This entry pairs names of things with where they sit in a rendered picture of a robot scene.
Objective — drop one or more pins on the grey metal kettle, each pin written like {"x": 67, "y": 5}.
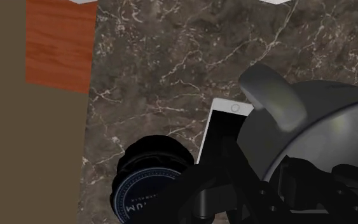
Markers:
{"x": 321, "y": 130}

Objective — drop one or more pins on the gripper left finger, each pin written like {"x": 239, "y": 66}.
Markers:
{"x": 228, "y": 180}

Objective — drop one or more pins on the white smartphone with black screen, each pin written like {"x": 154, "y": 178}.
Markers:
{"x": 225, "y": 108}

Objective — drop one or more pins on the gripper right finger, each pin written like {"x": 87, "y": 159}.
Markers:
{"x": 346, "y": 192}

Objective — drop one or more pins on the black jar with blue lid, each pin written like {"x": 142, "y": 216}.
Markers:
{"x": 147, "y": 161}

